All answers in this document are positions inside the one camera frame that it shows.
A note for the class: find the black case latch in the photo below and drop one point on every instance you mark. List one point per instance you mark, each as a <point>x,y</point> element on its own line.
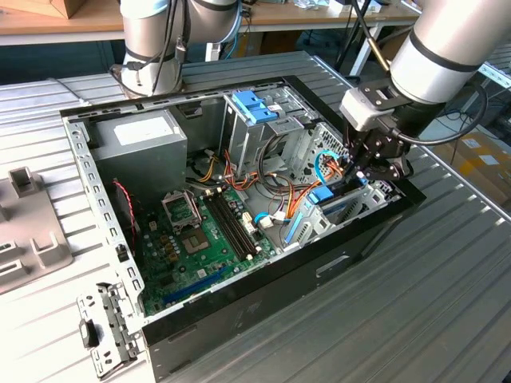
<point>89,333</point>

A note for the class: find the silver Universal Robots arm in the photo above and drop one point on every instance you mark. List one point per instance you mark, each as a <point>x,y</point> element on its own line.
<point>439,48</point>

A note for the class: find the white motherboard connector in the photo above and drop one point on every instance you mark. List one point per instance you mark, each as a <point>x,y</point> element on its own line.
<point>248,223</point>

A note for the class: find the grey power supply unit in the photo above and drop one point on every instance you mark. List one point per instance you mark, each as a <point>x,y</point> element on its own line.
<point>139,167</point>

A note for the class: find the open black PC case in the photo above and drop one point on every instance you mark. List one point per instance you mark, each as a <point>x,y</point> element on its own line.
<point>279,307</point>

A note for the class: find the black case fan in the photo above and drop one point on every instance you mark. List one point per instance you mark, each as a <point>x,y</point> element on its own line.
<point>124,223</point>

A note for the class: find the black tripod stand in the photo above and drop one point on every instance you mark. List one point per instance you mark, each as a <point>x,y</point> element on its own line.
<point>347,48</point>

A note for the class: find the silver disk bay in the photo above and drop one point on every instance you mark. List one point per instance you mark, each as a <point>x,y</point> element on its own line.
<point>315,225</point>

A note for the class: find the thin locking lever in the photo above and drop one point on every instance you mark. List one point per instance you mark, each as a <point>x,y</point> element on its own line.
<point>195,208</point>

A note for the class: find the aluminium frame table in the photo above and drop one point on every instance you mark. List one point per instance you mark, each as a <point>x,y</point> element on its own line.
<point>499,76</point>

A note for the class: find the wooden box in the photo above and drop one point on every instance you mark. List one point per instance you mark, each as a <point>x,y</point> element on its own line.
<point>68,8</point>

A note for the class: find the black RAM slot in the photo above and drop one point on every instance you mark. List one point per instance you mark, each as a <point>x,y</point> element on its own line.
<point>226,227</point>
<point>234,223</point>
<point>238,222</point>
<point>230,226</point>

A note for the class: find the hard disk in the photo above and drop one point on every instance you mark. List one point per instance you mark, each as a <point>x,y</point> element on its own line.
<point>322,195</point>

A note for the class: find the blue plastic drive bracket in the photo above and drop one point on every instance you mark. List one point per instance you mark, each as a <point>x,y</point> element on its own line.
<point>249,105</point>

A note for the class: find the green motherboard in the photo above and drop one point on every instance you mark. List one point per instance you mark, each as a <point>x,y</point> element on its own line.
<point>187,271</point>

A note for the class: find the cardboard box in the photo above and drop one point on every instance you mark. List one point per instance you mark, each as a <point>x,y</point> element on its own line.
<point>471,167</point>

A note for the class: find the silver optical drive cage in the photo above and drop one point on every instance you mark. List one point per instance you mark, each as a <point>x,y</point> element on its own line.
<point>247,135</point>

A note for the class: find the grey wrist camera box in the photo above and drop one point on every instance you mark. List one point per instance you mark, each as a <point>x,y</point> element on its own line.
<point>365,111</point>

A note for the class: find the blue expansion slot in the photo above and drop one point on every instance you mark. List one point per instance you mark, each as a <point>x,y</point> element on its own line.
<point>195,285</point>

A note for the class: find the grey parts rack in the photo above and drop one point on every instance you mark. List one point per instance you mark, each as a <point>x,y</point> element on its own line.
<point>36,239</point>

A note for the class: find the wooden desk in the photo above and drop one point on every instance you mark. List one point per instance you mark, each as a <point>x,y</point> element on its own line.
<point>303,18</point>

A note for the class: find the CPU socket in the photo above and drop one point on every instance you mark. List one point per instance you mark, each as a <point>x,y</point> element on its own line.
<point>194,242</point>

